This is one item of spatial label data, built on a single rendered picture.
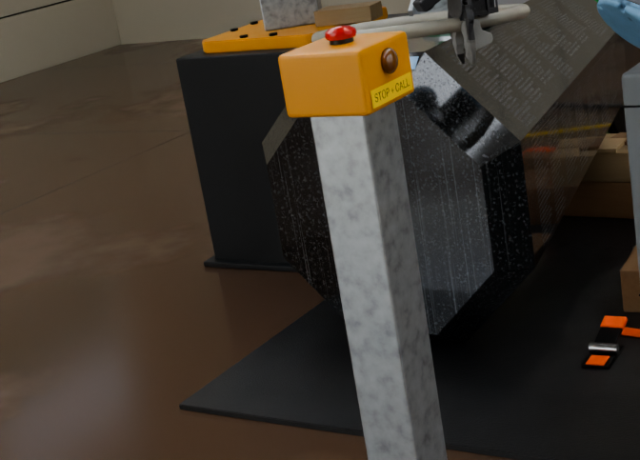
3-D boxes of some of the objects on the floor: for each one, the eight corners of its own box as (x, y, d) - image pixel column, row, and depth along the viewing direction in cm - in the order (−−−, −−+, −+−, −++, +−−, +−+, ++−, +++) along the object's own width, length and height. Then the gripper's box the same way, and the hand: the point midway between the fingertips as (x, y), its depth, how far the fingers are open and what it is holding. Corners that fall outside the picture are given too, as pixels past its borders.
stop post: (364, 785, 176) (229, 59, 145) (427, 698, 191) (317, 26, 160) (488, 827, 165) (370, 50, 134) (543, 730, 180) (450, 16, 149)
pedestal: (204, 267, 422) (162, 61, 401) (305, 207, 474) (272, 22, 452) (362, 276, 385) (326, 50, 364) (453, 210, 437) (426, 10, 416)
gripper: (497, -45, 239) (509, 61, 244) (473, -44, 250) (484, 57, 255) (458, -39, 237) (470, 68, 242) (435, -38, 248) (447, 64, 253)
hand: (464, 58), depth 247 cm, fingers closed on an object, 4 cm apart
